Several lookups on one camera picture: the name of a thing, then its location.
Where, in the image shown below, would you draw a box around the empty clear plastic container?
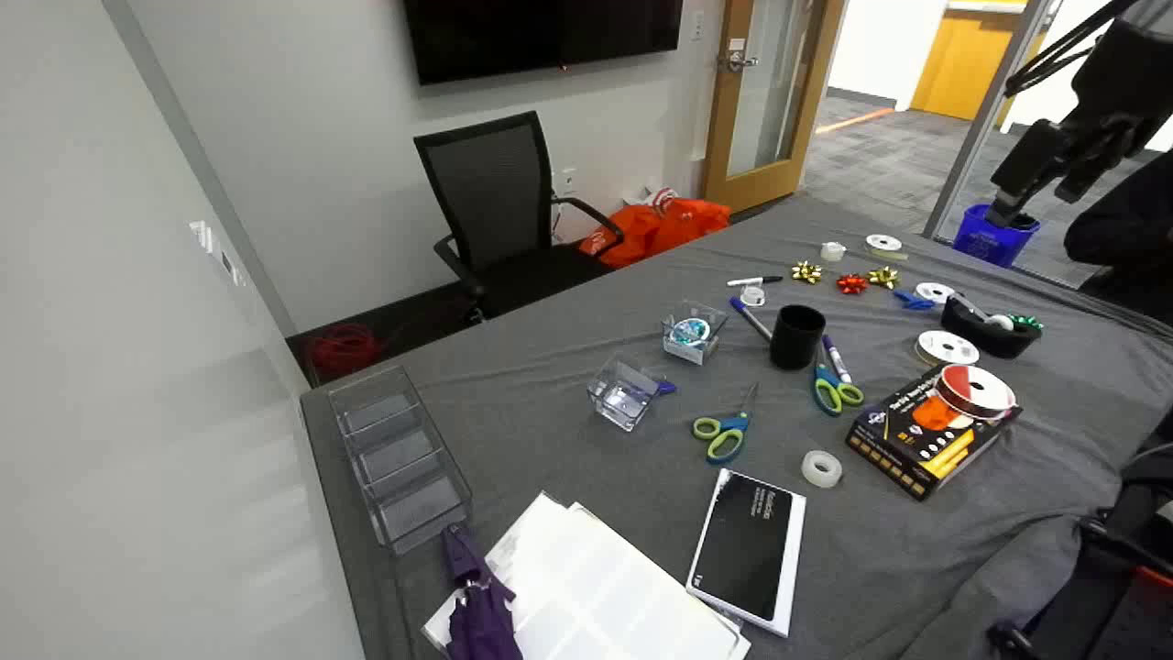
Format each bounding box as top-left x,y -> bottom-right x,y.
585,357 -> 680,437

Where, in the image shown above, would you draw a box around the white wall thermostat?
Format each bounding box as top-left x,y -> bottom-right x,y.
186,215 -> 246,290

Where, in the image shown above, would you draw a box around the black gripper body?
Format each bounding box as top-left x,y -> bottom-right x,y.
1038,14 -> 1173,152

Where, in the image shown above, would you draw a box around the clear plastic tray organizer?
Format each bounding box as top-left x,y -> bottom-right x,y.
327,362 -> 478,561

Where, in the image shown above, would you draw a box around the purple marker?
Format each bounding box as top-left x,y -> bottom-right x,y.
819,329 -> 855,390

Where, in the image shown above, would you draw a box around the black orange product box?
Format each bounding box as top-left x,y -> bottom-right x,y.
844,362 -> 1027,508

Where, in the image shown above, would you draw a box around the black wall television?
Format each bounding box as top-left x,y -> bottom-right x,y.
399,0 -> 691,87

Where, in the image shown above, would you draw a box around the grey tablecloth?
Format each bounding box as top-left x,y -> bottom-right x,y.
296,195 -> 1173,660

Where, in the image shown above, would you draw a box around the green blue scissors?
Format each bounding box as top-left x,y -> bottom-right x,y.
691,382 -> 764,470
811,354 -> 870,421

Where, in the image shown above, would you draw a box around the black tape dispenser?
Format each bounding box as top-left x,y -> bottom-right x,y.
939,295 -> 1048,362

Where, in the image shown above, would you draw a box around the blue marker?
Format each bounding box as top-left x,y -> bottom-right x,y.
726,295 -> 778,344

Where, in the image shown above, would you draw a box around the wooden door with glass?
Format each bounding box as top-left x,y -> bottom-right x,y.
701,0 -> 850,212

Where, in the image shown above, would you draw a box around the yellow wooden door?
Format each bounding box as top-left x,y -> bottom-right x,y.
908,4 -> 1032,125

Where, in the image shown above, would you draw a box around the white tablet device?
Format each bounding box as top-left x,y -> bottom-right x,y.
681,465 -> 811,643

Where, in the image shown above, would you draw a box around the clear container with teal ribbon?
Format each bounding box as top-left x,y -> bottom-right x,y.
662,305 -> 730,372

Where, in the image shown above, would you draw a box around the blue bin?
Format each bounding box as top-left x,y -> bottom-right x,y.
950,197 -> 1043,272

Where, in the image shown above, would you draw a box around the white paper stack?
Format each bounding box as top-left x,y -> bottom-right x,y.
421,492 -> 757,660

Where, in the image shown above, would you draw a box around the purple cloth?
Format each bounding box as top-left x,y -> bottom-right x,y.
438,520 -> 527,660

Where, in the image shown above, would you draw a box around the orange bag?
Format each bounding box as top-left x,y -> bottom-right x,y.
577,195 -> 735,272

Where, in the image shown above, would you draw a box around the red cable coil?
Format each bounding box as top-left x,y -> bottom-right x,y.
306,324 -> 385,382

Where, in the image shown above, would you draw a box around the black cup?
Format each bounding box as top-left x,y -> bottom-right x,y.
765,301 -> 829,373

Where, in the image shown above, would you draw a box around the black mesh office chair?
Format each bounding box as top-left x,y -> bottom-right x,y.
410,108 -> 629,324

